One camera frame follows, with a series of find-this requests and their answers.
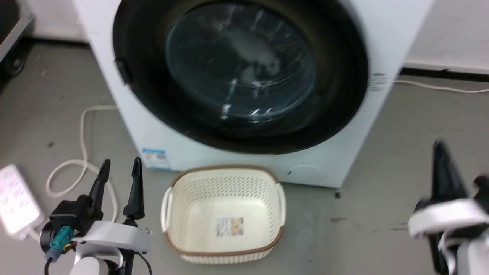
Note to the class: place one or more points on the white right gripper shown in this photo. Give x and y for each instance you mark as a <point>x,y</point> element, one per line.
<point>447,215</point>

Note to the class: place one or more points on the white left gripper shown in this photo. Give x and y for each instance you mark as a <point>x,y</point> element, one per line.
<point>114,235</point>

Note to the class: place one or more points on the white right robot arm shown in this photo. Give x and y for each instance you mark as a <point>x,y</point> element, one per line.
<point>471,254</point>

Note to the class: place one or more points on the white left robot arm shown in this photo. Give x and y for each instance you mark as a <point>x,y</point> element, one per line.
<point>91,265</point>

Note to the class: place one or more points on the white front-load washing machine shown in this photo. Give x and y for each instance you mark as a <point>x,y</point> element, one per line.
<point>386,34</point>

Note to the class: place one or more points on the black round glass washer door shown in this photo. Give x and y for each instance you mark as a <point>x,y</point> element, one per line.
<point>240,68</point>

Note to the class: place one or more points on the blue energy label sticker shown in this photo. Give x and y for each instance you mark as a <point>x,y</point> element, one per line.
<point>156,157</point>

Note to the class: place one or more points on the white power strip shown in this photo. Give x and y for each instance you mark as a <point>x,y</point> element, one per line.
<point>15,200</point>

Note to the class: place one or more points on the cream plastic laundry basket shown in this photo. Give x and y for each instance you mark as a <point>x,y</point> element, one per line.
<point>225,206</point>

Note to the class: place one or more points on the grey wheeled cart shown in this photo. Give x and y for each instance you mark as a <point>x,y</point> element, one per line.
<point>11,26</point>

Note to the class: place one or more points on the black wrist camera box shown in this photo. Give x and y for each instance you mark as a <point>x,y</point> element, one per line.
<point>68,215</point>

